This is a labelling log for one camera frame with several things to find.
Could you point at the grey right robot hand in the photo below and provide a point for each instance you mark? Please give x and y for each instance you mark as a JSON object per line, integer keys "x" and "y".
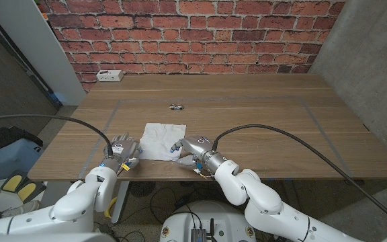
{"x": 198, "y": 146}

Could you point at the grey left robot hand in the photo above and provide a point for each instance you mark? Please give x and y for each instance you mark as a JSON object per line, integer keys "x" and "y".
{"x": 123, "y": 151}

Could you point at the white tissue sheet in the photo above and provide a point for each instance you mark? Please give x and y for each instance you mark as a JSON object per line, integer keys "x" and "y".
{"x": 161, "y": 139}

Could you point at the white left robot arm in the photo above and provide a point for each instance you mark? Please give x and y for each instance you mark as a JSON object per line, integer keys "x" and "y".
{"x": 76, "y": 208}

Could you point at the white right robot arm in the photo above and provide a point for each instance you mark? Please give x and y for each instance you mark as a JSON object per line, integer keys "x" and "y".
{"x": 264, "y": 205}

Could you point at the round black floor fan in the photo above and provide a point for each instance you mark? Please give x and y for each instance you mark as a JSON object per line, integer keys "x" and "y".
{"x": 142, "y": 188}

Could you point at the white table leg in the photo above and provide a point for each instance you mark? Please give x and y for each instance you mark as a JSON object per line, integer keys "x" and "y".
{"x": 123, "y": 201}

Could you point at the white robot torso base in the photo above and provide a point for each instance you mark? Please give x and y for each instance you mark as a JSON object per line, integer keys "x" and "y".
{"x": 210, "y": 215}

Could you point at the white power strip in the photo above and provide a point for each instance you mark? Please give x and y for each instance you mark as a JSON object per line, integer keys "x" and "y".
{"x": 109, "y": 75}

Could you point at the black antenna on torso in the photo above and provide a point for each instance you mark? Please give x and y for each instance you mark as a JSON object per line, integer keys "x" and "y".
{"x": 212, "y": 228}

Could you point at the grey box on torso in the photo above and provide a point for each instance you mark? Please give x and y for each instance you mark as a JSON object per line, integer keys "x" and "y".
{"x": 198, "y": 236}

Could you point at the yellow black foot pedal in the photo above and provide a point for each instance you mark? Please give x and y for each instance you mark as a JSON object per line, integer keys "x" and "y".
{"x": 12, "y": 182}
{"x": 26, "y": 191}

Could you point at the red brick printed backdrop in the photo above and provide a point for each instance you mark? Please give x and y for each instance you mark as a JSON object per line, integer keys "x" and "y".
{"x": 193, "y": 40}

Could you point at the blue storage bin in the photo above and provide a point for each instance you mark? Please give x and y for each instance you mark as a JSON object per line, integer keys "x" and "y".
{"x": 8, "y": 159}

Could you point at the white robot body edge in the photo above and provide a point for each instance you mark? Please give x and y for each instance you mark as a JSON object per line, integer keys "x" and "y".
{"x": 45, "y": 238}

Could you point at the black floor plug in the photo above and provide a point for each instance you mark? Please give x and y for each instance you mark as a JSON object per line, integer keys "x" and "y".
{"x": 277, "y": 236}

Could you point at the dark metal door frame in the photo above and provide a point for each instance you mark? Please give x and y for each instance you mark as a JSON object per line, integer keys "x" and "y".
{"x": 29, "y": 72}

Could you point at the white wall panel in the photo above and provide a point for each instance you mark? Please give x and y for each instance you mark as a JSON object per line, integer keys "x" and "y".
{"x": 39, "y": 50}

